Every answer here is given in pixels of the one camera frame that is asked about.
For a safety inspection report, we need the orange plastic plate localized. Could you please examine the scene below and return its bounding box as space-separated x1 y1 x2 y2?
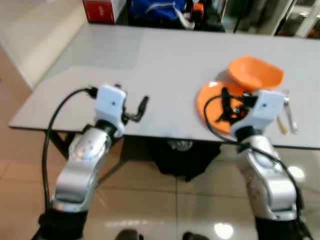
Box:
196 80 253 135

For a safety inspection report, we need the orange plastic bowl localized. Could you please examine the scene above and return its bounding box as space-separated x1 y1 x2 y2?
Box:
227 56 285 92

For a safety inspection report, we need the gold spoon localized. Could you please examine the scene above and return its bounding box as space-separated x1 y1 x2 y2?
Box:
276 114 290 135

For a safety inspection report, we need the silver fork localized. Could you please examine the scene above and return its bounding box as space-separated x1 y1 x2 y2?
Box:
282 90 300 135

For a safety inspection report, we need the black stool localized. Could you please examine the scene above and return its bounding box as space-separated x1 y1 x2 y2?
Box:
150 139 222 182

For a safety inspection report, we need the red box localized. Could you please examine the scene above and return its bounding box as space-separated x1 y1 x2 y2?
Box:
82 0 126 24

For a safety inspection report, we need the blue bag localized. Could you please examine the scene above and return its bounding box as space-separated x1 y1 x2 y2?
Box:
129 0 188 23

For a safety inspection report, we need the cream bench seat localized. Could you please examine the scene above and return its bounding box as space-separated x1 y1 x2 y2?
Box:
0 0 90 90

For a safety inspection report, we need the black slanted pole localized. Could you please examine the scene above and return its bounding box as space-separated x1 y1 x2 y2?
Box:
272 0 297 37

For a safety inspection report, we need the white framed glass cabinet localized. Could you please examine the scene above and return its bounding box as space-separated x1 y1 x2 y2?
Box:
294 0 320 40

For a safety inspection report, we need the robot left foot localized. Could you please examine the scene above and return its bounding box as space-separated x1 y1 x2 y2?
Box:
116 228 147 240

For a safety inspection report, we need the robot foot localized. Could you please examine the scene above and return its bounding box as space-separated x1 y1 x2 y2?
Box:
182 230 212 240
116 228 147 240

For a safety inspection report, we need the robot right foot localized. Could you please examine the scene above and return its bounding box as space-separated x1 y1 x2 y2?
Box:
182 230 212 240

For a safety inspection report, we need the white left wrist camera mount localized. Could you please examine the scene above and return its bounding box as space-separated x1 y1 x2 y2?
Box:
95 84 127 126

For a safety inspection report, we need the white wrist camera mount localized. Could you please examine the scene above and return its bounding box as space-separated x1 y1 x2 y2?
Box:
242 90 285 134
95 84 127 126

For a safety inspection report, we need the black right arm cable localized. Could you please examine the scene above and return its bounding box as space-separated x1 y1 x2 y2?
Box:
202 93 313 240

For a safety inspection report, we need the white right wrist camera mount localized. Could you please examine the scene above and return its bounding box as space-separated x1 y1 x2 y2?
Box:
242 90 285 134

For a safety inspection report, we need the white strap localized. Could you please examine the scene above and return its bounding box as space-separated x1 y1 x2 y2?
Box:
176 9 195 30

